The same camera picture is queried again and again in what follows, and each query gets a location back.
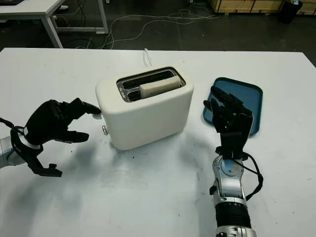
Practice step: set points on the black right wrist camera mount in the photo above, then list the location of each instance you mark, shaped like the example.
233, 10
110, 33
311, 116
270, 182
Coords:
230, 145

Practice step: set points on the silver toaster dial knob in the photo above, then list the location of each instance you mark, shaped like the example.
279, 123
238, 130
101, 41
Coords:
105, 130

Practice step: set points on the cream white toaster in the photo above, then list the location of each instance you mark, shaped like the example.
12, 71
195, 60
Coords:
148, 123

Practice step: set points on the white bread slice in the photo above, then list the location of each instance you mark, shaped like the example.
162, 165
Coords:
158, 89

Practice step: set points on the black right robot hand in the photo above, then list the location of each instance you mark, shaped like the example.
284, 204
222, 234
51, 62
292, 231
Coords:
232, 116

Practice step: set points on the white office desk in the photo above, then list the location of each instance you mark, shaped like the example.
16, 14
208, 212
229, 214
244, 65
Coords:
24, 6

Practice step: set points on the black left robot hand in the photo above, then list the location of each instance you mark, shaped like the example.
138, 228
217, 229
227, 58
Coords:
47, 123

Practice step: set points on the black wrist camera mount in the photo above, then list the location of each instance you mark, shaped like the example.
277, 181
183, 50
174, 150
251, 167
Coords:
42, 170
230, 145

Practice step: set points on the white toaster lever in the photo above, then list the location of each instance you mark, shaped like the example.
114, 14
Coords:
97, 116

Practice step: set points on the blue plastic tray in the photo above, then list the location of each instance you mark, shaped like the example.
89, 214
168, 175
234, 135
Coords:
247, 98

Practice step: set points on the black waste bin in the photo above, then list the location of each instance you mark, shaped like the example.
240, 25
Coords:
288, 13

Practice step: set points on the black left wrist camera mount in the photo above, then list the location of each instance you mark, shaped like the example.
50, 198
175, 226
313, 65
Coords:
42, 170

